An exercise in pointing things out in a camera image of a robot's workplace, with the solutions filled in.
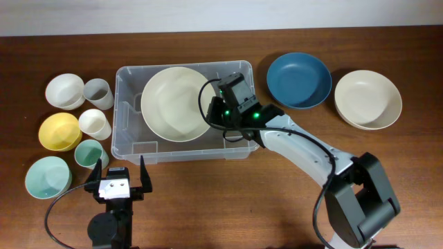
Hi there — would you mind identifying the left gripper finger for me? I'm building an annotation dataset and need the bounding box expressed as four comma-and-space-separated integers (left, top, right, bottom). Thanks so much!
85, 158, 102, 183
140, 156, 153, 193

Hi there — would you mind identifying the cream plastic cup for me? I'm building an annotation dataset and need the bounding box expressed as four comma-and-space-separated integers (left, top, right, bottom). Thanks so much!
79, 109, 112, 140

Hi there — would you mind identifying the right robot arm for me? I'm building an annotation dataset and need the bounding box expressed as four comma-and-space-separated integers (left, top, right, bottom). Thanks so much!
201, 73, 401, 248

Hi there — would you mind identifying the white small bowl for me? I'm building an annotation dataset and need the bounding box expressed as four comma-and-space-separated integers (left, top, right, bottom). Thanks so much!
45, 73, 85, 111

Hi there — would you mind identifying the dark blue plate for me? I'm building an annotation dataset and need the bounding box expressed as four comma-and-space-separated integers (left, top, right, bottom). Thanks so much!
266, 53, 332, 109

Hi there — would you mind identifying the clear plastic storage container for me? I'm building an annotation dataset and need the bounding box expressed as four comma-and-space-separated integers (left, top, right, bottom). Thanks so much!
111, 64, 259, 165

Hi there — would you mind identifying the mint green small bowl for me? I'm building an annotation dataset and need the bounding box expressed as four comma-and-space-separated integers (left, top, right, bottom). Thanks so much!
25, 156, 72, 199

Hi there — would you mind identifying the beige plate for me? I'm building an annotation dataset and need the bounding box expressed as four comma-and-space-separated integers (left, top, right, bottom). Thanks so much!
334, 70, 403, 130

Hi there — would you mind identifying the yellow small bowl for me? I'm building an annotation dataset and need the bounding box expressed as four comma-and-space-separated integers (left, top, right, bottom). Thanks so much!
38, 112, 82, 151

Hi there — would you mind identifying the cream plate front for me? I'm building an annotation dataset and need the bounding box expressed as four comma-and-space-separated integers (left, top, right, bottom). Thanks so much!
141, 67, 216, 142

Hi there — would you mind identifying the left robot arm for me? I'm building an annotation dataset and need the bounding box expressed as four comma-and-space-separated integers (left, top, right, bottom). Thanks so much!
84, 156, 153, 249

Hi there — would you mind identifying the grey plastic cup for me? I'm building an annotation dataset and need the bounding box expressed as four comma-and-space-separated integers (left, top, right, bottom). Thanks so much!
83, 78, 114, 110

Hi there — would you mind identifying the mint green plastic cup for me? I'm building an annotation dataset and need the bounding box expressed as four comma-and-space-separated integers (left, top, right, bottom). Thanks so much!
74, 140, 109, 169

